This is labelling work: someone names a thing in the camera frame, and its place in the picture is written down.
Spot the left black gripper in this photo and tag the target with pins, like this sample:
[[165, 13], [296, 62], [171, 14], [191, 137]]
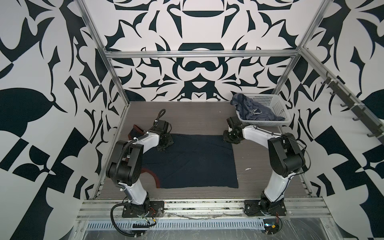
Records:
[[171, 141]]

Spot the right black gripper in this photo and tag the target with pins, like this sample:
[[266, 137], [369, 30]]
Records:
[[225, 137]]

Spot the navy tank top red trim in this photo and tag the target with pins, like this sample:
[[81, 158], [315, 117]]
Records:
[[192, 161]]

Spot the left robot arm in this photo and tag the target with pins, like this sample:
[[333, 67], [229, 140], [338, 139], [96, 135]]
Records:
[[125, 165]]

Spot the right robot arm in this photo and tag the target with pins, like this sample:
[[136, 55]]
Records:
[[286, 159]]

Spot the blue-grey tank top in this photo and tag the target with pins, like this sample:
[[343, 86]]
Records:
[[251, 110]]

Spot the white plastic laundry basket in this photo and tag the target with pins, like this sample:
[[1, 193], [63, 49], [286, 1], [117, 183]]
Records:
[[275, 103]]

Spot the small green circuit board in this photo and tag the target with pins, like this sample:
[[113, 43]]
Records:
[[272, 226]]

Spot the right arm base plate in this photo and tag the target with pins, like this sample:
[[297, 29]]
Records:
[[264, 207]]

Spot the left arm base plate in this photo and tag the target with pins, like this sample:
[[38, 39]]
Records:
[[149, 209]]

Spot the aluminium frame crossbar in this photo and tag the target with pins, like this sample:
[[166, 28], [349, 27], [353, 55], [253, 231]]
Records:
[[201, 54]]

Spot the white slotted cable duct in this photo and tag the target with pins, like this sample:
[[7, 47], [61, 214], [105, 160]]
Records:
[[186, 224]]

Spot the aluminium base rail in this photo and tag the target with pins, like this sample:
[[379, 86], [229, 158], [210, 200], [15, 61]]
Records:
[[204, 208]]

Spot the wall hook rail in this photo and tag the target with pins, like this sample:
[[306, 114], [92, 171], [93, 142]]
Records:
[[351, 102]]

